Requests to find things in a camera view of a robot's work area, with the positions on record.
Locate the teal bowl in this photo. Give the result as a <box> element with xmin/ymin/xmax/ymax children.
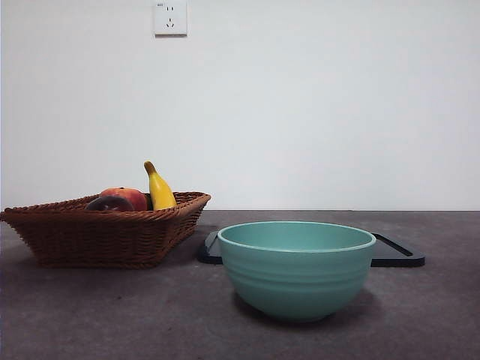
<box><xmin>217</xmin><ymin>220</ymin><xmax>377</xmax><ymax>323</ymax></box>

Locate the dark purple plum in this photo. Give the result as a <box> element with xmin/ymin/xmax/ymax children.
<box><xmin>84</xmin><ymin>195</ymin><xmax>135</xmax><ymax>212</ymax></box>

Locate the yellow banana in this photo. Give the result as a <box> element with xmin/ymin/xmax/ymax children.
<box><xmin>143</xmin><ymin>160</ymin><xmax>178</xmax><ymax>211</ymax></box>

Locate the red yellow apple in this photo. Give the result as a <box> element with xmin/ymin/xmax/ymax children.
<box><xmin>99</xmin><ymin>186</ymin><xmax>149</xmax><ymax>211</ymax></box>

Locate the brown wicker basket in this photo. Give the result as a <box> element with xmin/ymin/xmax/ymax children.
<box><xmin>0</xmin><ymin>190</ymin><xmax>212</xmax><ymax>269</ymax></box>

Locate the dark rectangular tray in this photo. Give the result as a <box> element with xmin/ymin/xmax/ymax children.
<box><xmin>197</xmin><ymin>230</ymin><xmax>427</xmax><ymax>268</ymax></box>

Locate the white wall socket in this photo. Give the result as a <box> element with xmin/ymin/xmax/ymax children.
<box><xmin>154</xmin><ymin>1</ymin><xmax>188</xmax><ymax>38</ymax></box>

